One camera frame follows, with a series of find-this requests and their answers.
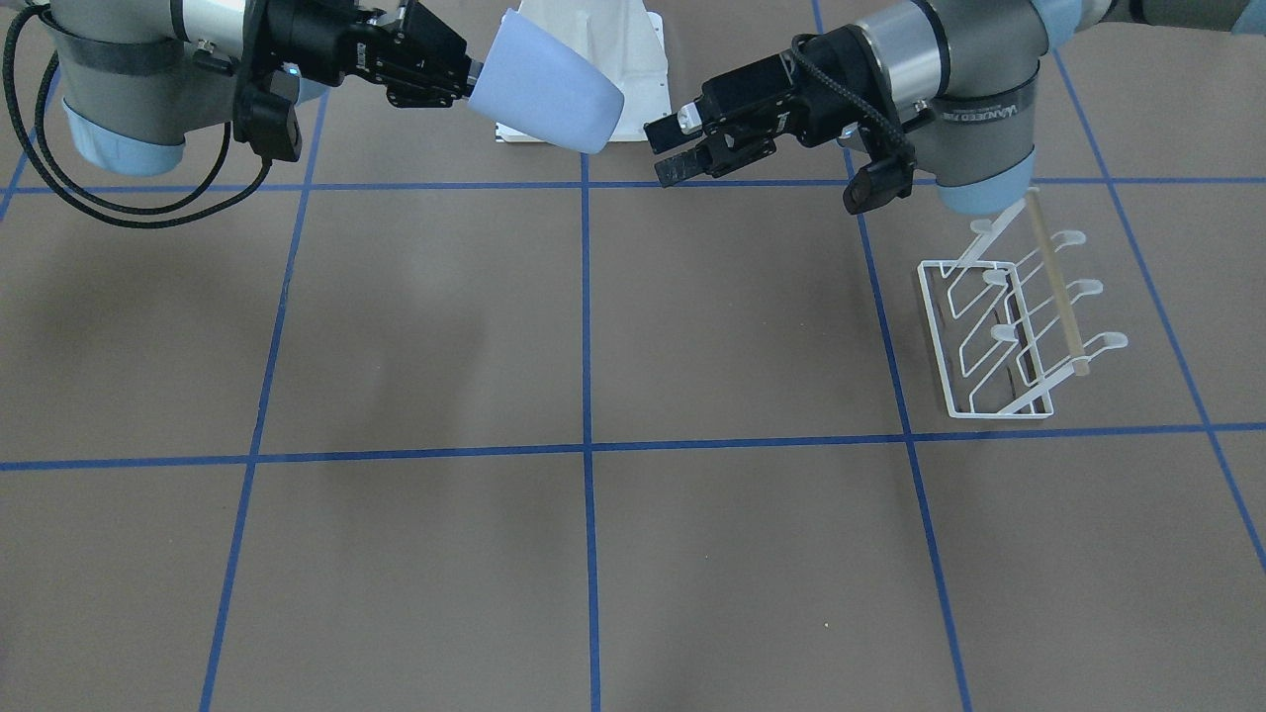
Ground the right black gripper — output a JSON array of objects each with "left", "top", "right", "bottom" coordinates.
[{"left": 260, "top": 1, "right": 473, "bottom": 109}]

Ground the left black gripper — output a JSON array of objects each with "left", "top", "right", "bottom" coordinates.
[{"left": 644, "top": 28, "right": 896, "bottom": 188}]

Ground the light blue plastic cup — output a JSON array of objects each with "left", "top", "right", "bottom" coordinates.
[{"left": 468, "top": 9, "right": 625, "bottom": 155}]

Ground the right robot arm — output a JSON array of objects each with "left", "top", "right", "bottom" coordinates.
[{"left": 3, "top": 1, "right": 481, "bottom": 229}]

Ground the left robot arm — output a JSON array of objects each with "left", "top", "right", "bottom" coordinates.
[{"left": 644, "top": 1, "right": 1263, "bottom": 215}]

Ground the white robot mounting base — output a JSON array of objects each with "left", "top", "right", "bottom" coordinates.
[{"left": 468, "top": 1, "right": 674, "bottom": 155}]

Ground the white wire cup holder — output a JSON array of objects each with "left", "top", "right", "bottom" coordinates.
[{"left": 914, "top": 186, "right": 1131, "bottom": 422}]

